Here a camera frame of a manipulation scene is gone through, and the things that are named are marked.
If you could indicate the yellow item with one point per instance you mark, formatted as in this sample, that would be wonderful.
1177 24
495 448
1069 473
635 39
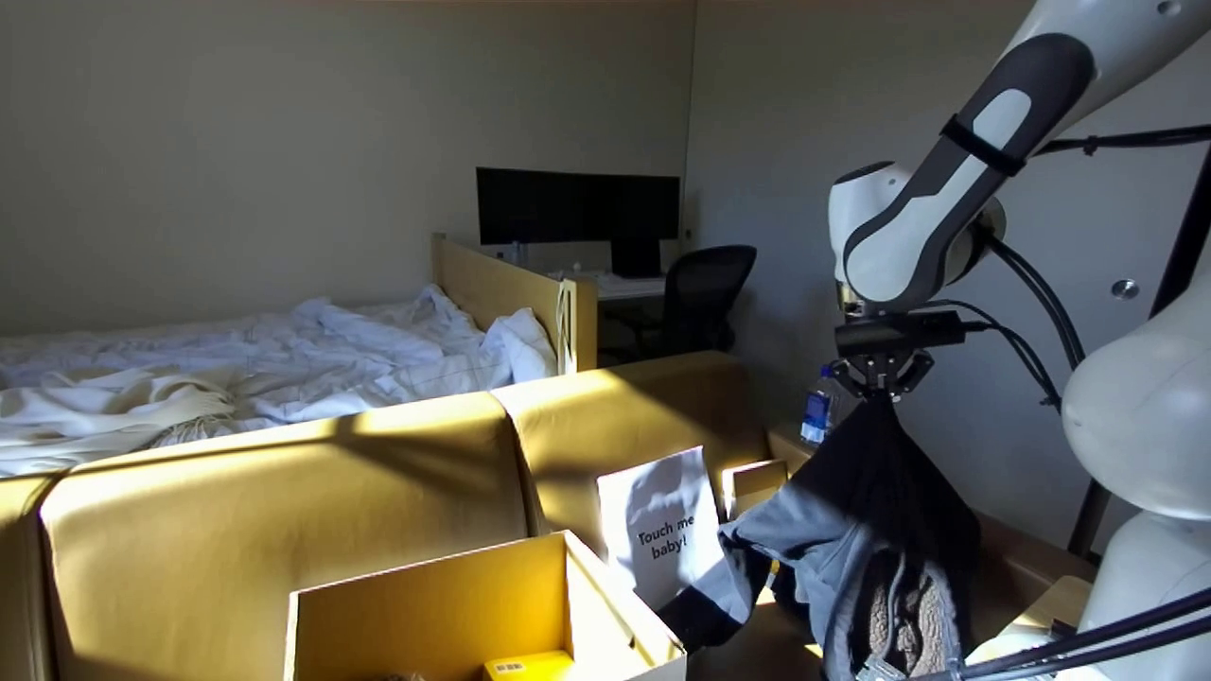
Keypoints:
533 666

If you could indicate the narrow tan sofa cushion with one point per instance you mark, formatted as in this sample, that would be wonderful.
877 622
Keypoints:
630 411

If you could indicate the small brown cardboard card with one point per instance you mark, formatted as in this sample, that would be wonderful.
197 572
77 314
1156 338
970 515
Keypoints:
750 485

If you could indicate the open cardboard box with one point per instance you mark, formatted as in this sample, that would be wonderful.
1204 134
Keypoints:
253 506
441 606

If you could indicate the clear water bottle blue label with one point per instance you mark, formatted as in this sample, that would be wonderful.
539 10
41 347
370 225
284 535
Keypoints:
815 419

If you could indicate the white desk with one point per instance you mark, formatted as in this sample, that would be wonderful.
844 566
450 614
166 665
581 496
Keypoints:
630 285

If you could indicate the dark door frame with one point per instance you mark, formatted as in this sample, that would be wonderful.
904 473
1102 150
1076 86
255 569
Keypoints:
1177 251

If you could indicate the dark blue jacket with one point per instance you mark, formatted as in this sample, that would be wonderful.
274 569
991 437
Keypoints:
871 544

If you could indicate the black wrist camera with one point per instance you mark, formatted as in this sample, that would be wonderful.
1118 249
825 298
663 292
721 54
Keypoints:
930 328

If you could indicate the bed with white sheets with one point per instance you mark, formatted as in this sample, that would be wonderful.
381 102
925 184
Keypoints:
253 365

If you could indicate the silver door knob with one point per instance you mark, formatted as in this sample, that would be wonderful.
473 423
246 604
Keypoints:
1127 290

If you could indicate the white paper sign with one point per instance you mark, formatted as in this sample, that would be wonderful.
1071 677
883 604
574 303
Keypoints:
656 515

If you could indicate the black office chair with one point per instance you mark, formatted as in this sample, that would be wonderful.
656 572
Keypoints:
707 298

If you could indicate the tan sofa cushion strip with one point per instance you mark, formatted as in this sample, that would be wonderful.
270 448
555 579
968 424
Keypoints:
21 579

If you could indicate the black computer monitor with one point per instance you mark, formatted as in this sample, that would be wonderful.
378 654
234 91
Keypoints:
568 206

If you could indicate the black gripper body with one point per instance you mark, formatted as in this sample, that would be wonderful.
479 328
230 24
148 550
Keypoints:
883 362

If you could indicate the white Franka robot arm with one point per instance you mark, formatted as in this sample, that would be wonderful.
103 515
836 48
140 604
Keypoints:
1136 401

